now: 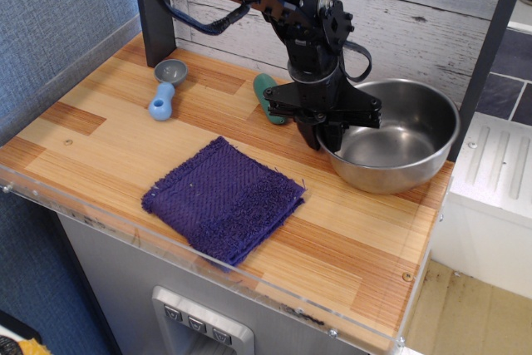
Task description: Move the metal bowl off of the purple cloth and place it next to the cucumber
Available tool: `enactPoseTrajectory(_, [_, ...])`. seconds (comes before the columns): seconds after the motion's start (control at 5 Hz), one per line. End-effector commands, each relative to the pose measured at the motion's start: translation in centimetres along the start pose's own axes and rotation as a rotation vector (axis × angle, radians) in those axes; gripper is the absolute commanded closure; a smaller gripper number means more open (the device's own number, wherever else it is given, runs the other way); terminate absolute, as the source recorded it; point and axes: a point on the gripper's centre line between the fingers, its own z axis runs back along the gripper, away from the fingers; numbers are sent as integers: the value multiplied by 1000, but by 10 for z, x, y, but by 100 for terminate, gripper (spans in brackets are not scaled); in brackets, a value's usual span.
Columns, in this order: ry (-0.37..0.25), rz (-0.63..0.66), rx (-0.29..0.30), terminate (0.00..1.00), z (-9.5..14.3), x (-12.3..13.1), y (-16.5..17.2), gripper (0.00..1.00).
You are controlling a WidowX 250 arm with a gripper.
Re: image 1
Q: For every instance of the stainless steel bowl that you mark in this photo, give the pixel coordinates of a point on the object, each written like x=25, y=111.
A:
x=419, y=124

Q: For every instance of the dark grey left post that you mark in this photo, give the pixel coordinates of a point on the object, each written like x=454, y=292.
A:
x=158, y=31

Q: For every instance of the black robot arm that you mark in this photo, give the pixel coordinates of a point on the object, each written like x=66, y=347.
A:
x=314, y=32

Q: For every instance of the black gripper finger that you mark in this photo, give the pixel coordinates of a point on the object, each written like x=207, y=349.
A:
x=307, y=129
x=332, y=134

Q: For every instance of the silver dispenser panel with buttons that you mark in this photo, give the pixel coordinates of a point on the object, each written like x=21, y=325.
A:
x=188, y=327

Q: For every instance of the clear acrylic counter edge guard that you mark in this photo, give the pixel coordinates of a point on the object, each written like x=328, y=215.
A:
x=346, y=263

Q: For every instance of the dark grey post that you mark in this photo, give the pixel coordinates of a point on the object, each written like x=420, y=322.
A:
x=158, y=31
x=491, y=44

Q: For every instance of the blue handled grey scoop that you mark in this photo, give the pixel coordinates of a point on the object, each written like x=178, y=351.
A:
x=170, y=74

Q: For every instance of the white drainboard counter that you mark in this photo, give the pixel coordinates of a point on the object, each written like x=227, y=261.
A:
x=485, y=225

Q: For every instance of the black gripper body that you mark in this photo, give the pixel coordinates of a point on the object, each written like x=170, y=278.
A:
x=313, y=98

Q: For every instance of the yellow object at corner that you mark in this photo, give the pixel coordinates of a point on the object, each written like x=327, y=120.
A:
x=31, y=347

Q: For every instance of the dark grey right post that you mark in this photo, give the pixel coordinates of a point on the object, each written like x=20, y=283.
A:
x=491, y=44

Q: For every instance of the green oblong toy vegetable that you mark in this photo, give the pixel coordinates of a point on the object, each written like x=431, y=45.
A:
x=261, y=83

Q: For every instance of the purple folded towel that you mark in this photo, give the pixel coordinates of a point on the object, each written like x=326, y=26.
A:
x=223, y=202

